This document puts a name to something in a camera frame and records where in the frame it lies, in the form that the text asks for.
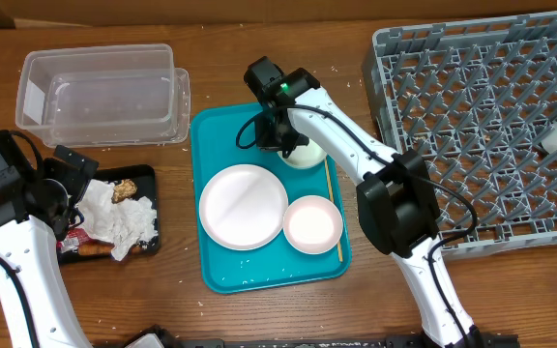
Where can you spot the grey dishwasher rack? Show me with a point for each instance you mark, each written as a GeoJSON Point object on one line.
{"type": "Point", "coordinates": [475, 99]}

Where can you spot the wooden chopstick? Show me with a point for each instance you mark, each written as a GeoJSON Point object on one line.
{"type": "Point", "coordinates": [335, 215]}

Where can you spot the red snack wrapper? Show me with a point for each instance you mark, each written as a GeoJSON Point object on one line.
{"type": "Point", "coordinates": [73, 241]}

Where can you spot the black plastic tray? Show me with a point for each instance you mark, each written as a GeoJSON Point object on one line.
{"type": "Point", "coordinates": [145, 178]}

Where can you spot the large white plate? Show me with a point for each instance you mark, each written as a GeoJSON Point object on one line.
{"type": "Point", "coordinates": [242, 207]}

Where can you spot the white bowl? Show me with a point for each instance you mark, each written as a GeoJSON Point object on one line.
{"type": "Point", "coordinates": [304, 156]}

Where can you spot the small white plate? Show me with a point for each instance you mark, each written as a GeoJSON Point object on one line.
{"type": "Point", "coordinates": [306, 225]}

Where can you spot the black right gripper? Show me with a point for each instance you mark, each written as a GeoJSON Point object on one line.
{"type": "Point", "coordinates": [267, 142]}

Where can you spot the clear plastic storage bin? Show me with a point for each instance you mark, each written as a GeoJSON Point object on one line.
{"type": "Point", "coordinates": [104, 96]}

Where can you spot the white napkin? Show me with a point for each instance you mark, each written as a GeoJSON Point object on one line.
{"type": "Point", "coordinates": [101, 215]}
{"type": "Point", "coordinates": [133, 221]}

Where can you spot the brown food chunk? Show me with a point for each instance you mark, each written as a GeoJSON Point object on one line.
{"type": "Point", "coordinates": [124, 190]}

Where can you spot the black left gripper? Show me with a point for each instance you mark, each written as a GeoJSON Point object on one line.
{"type": "Point", "coordinates": [74, 179]}

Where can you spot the teal serving tray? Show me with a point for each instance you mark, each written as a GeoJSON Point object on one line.
{"type": "Point", "coordinates": [227, 271]}

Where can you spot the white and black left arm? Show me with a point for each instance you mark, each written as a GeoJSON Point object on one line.
{"type": "Point", "coordinates": [36, 305]}

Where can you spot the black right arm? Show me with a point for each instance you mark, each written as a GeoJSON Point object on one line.
{"type": "Point", "coordinates": [397, 204]}

